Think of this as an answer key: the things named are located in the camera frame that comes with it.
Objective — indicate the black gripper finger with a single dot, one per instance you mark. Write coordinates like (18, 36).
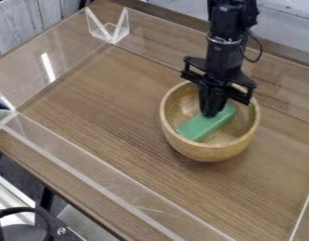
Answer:
(206, 95)
(220, 97)

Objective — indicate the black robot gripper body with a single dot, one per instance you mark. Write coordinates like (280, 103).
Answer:
(220, 69)

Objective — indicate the green rectangular block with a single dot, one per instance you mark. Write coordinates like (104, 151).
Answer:
(200, 126)

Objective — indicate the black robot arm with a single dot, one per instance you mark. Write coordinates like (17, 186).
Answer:
(232, 17)

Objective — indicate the light wooden bowl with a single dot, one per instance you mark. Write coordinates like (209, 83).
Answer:
(226, 141)

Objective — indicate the black table leg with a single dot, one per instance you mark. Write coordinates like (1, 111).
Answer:
(46, 199)

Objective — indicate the clear acrylic tray wall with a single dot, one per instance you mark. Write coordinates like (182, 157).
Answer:
(82, 130)

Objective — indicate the clear acrylic corner bracket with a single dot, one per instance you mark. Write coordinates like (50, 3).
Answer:
(110, 33)

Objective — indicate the grey metal base plate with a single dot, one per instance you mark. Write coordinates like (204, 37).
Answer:
(84, 226)

